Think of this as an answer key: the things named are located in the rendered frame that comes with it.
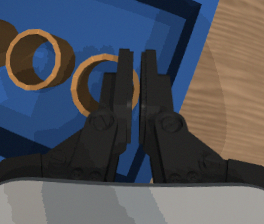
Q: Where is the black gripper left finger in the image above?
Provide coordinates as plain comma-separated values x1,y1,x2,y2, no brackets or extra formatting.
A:
0,48,134,182

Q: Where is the blue shallow tray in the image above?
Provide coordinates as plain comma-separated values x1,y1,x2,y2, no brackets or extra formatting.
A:
0,0,219,183

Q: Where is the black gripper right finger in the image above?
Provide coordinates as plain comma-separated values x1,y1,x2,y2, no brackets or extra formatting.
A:
139,49,264,188

